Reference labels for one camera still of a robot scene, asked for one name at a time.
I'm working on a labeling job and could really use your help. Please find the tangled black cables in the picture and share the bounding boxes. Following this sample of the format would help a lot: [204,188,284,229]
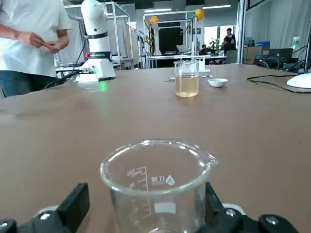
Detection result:
[254,43,311,73]

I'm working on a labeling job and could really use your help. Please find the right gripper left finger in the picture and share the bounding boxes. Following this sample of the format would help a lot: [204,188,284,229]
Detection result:
[0,182,90,233]

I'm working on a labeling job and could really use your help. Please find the leafy green plant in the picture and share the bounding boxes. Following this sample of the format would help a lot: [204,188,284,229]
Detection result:
[209,38,221,54]

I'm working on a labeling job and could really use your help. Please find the glass beaker with amber liquid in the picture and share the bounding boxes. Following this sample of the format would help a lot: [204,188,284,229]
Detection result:
[173,60,200,98]

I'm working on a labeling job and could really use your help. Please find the black lamp cable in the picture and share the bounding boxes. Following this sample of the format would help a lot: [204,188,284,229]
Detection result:
[246,74,311,94]

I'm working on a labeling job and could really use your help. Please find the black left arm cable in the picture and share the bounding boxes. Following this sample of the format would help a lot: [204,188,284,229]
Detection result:
[45,36,96,88]

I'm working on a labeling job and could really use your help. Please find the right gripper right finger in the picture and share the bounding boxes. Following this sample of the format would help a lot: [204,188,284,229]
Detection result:
[194,182,302,233]

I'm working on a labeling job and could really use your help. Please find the small white porcelain dish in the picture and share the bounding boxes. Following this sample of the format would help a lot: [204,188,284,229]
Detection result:
[207,78,229,88]

